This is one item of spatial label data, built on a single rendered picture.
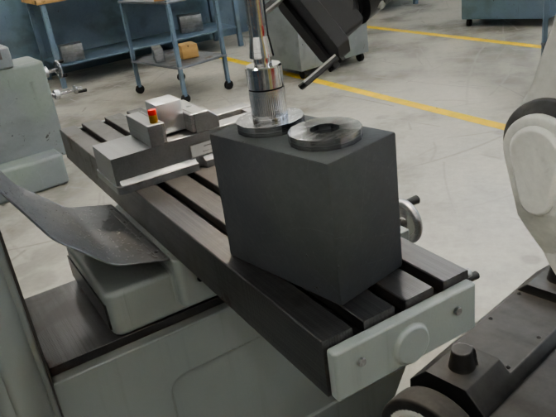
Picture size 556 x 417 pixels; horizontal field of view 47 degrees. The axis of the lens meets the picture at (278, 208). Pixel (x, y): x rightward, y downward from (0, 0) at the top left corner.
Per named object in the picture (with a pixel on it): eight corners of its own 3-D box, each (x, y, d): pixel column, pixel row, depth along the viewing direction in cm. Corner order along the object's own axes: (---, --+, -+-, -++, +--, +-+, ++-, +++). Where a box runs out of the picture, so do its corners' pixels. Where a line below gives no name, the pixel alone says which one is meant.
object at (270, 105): (274, 109, 87) (267, 65, 85) (294, 115, 84) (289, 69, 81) (245, 118, 85) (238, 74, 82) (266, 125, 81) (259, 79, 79)
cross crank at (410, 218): (403, 228, 171) (401, 188, 166) (435, 243, 161) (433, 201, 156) (356, 249, 164) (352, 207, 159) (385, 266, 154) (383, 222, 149)
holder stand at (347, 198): (289, 223, 100) (273, 99, 92) (404, 266, 85) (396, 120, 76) (230, 255, 93) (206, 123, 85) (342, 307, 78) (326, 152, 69)
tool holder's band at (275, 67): (267, 65, 85) (266, 58, 84) (289, 69, 81) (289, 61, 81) (238, 74, 82) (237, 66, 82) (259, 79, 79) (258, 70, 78)
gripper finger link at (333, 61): (304, 79, 84) (336, 52, 86) (295, 87, 87) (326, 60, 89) (312, 89, 84) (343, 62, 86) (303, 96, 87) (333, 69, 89)
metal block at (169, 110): (174, 122, 132) (168, 93, 130) (185, 128, 127) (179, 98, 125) (150, 129, 130) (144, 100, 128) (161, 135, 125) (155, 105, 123)
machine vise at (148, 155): (245, 130, 147) (237, 83, 142) (278, 144, 135) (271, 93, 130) (97, 174, 132) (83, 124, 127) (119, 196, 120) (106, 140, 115)
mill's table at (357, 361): (145, 132, 183) (139, 105, 180) (482, 327, 84) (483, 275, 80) (64, 155, 173) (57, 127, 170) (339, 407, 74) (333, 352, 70)
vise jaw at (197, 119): (194, 115, 138) (191, 97, 136) (220, 126, 128) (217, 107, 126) (169, 122, 135) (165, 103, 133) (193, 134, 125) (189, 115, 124)
